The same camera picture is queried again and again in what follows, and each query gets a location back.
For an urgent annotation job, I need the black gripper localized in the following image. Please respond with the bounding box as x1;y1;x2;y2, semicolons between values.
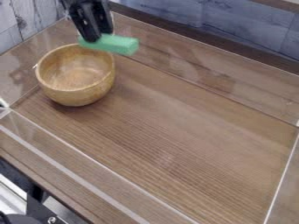
60;0;114;42

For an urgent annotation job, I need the green rectangular block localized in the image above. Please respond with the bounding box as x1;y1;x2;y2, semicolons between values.
79;34;139;55

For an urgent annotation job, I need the wooden bowl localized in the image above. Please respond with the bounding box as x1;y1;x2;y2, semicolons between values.
35;44;116;107

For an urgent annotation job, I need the black table frame bracket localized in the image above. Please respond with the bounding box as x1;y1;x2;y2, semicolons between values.
25;185;68;224

